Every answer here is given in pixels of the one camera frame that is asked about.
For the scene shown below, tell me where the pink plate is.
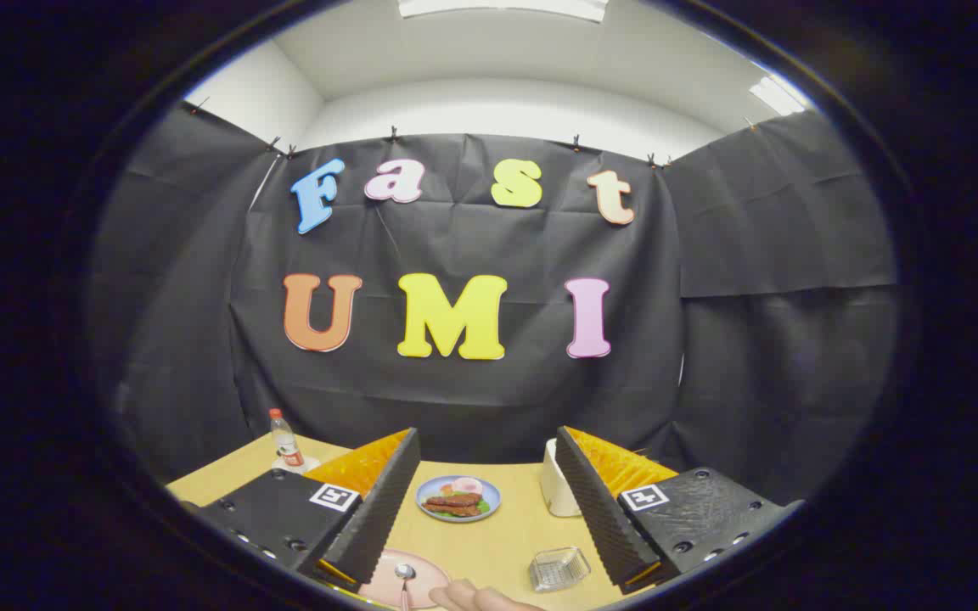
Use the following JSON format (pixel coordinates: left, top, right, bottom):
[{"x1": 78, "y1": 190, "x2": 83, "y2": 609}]
[{"x1": 358, "y1": 549, "x2": 453, "y2": 610}]

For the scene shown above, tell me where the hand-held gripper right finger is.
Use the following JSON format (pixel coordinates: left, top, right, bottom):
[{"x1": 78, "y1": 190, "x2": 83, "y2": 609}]
[{"x1": 554, "y1": 426, "x2": 806, "y2": 595}]

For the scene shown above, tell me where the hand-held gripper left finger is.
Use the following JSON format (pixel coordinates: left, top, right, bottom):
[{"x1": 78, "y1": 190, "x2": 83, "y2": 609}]
[{"x1": 186, "y1": 427, "x2": 422, "y2": 595}]

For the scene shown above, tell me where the clear water bottle red label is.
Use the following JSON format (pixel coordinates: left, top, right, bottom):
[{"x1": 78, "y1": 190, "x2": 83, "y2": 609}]
[{"x1": 269, "y1": 409, "x2": 305, "y2": 469}]

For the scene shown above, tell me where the white toaster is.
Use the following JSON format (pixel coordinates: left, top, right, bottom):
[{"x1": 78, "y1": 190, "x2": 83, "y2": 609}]
[{"x1": 540, "y1": 438, "x2": 583, "y2": 519}]

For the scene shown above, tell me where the ceiling light panel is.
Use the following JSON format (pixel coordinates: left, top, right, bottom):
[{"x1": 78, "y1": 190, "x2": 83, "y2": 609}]
[
  {"x1": 397, "y1": 0, "x2": 609, "y2": 23},
  {"x1": 748, "y1": 75, "x2": 808, "y2": 117}
]

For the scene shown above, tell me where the blue food plate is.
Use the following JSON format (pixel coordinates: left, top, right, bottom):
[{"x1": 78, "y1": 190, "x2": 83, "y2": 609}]
[{"x1": 415, "y1": 475, "x2": 503, "y2": 524}]

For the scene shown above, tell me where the metal wire basket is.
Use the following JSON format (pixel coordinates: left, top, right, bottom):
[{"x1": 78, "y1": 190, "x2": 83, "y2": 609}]
[{"x1": 528, "y1": 547, "x2": 592, "y2": 593}]

